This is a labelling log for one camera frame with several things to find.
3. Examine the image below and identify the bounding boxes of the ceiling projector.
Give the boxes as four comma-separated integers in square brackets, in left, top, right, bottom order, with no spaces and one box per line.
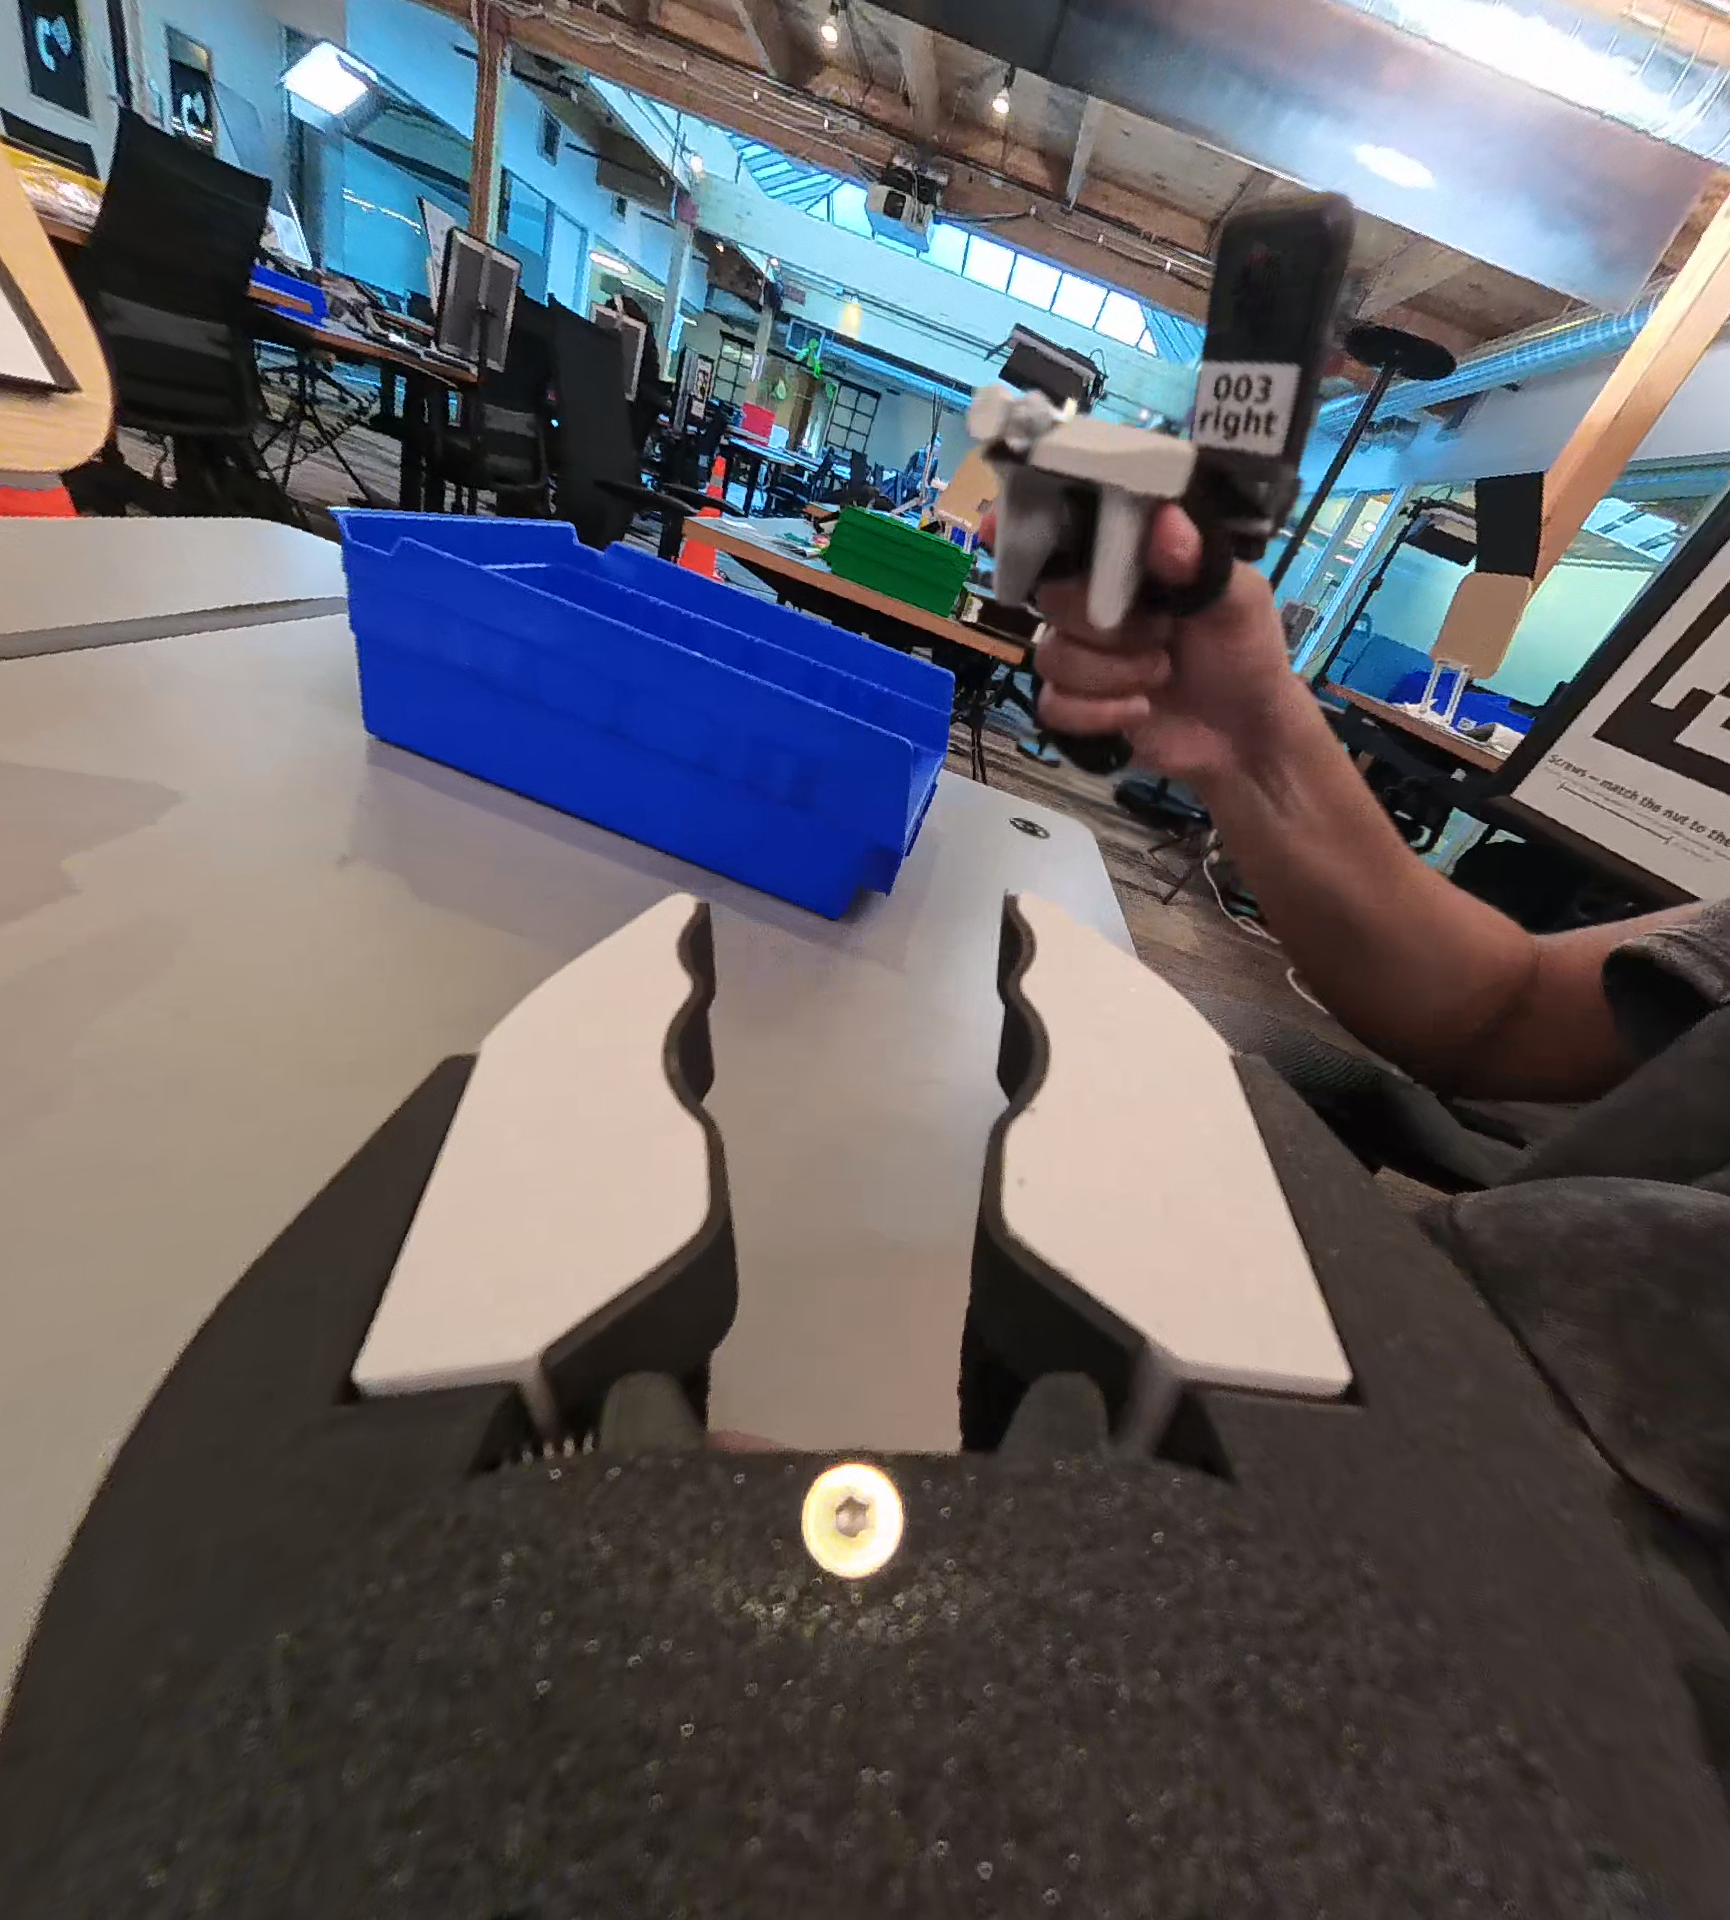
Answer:
[863,154,953,251]

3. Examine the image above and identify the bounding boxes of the short thick steel bolt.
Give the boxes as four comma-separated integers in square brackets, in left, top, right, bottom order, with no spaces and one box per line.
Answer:
[970,384,1081,452]

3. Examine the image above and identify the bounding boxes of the stack of green bins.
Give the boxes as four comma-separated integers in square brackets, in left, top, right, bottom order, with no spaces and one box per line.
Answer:
[822,503,976,619]

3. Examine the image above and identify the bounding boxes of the black studio light panel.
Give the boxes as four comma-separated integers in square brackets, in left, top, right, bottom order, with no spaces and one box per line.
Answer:
[997,321,1103,417]

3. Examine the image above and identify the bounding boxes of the blue plastic bin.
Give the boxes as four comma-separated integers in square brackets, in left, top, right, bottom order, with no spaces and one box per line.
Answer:
[333,506,958,922]

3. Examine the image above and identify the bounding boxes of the person's right hand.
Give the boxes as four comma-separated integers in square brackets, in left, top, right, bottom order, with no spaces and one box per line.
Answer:
[1031,502,1313,781]

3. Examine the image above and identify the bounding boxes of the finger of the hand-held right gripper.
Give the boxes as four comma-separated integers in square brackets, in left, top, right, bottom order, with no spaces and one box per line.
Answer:
[985,408,1200,605]

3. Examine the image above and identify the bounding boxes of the wooden work table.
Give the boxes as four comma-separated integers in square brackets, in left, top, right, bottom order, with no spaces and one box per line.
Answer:
[680,513,1037,671]

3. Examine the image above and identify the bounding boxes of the black computer monitor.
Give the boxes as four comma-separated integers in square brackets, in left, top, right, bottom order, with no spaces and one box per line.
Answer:
[435,223,526,372]

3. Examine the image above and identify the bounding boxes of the black light stand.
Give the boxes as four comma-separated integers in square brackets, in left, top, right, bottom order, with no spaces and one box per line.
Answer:
[1263,324,1460,605]

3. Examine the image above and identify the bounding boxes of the black framed marker poster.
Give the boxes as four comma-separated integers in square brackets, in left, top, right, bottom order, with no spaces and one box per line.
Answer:
[1492,438,1730,905]

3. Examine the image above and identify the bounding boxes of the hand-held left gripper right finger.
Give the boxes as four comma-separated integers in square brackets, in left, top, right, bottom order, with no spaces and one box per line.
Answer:
[958,891,1359,1454]

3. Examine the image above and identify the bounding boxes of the grey desk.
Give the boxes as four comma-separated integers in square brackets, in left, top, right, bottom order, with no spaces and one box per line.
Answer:
[0,513,1140,1877]

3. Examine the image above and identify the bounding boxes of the wooden white document stand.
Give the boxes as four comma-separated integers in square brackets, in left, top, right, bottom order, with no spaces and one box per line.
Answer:
[0,0,118,819]

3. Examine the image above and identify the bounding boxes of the person's right forearm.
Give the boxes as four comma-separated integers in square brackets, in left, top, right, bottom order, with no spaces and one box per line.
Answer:
[1195,704,1632,1107]

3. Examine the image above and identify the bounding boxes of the black mesh office chair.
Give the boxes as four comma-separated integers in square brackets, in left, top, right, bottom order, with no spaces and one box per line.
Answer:
[64,107,278,521]

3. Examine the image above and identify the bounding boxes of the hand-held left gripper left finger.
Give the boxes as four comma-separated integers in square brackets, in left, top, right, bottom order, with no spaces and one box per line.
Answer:
[350,891,743,1450]

